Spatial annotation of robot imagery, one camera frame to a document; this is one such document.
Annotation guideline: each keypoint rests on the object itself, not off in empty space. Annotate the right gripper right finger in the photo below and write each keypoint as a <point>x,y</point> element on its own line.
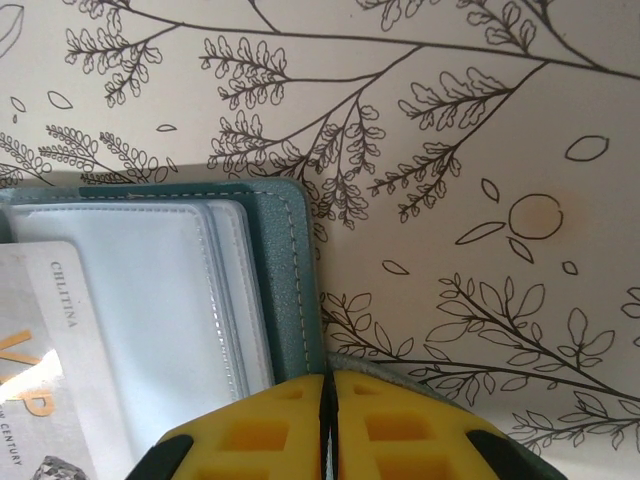
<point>425,445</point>

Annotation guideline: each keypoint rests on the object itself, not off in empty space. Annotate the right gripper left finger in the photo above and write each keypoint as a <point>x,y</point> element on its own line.
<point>240,445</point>

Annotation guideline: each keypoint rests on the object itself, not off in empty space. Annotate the teal leather card holder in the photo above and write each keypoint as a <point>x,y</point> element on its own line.
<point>280,250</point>

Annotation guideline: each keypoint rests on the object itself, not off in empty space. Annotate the floral patterned table mat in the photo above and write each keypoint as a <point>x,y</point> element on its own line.
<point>450,150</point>

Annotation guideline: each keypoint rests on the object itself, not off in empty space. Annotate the light grey CHLITINA VIP card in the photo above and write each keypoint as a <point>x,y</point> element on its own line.
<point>45,350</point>

